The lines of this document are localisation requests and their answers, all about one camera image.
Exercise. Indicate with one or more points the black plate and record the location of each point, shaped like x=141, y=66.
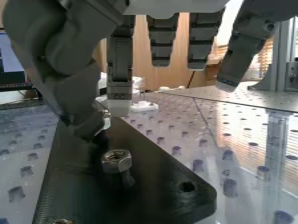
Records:
x=147, y=186

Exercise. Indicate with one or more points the small white square plate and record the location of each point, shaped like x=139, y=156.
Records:
x=144, y=106

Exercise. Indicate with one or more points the computer screen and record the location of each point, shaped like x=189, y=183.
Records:
x=8, y=60

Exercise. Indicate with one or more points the clear box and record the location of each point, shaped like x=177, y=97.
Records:
x=266, y=133

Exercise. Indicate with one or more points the grey five-finger robot hand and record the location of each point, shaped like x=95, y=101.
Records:
x=67, y=50

